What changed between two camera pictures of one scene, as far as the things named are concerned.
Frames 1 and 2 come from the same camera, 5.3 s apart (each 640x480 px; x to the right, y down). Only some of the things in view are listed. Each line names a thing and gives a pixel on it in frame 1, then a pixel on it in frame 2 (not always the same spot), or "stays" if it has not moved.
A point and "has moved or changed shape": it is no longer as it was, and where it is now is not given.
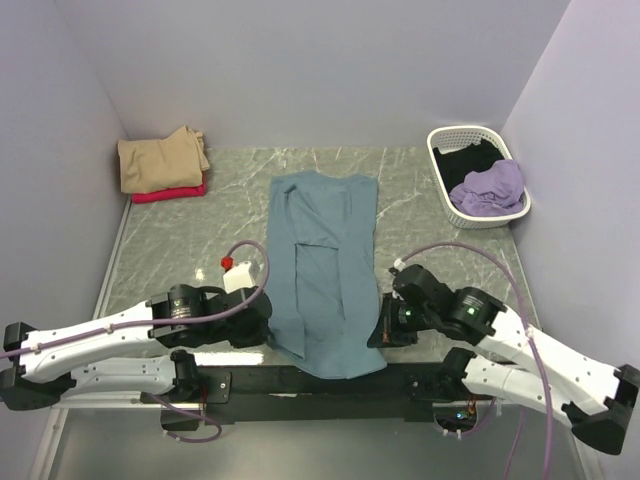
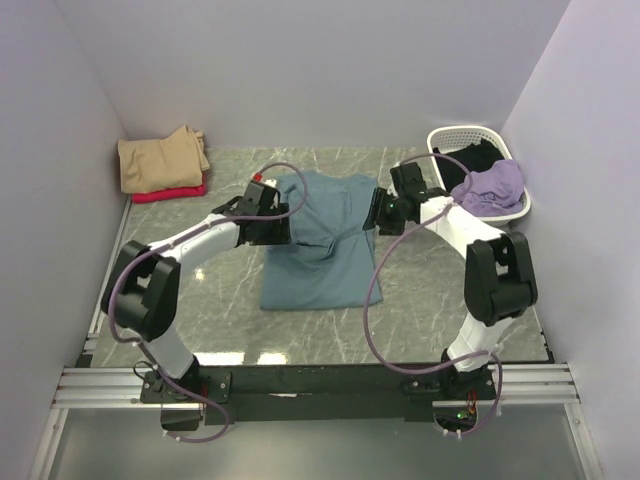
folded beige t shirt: (176, 161) stays
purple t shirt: (496, 190) stays
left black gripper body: (240, 339) -> (273, 232)
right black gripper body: (414, 319) -> (391, 220)
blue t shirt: (324, 303) has moved or changed shape
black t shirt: (457, 165) stays
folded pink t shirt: (169, 193) stays
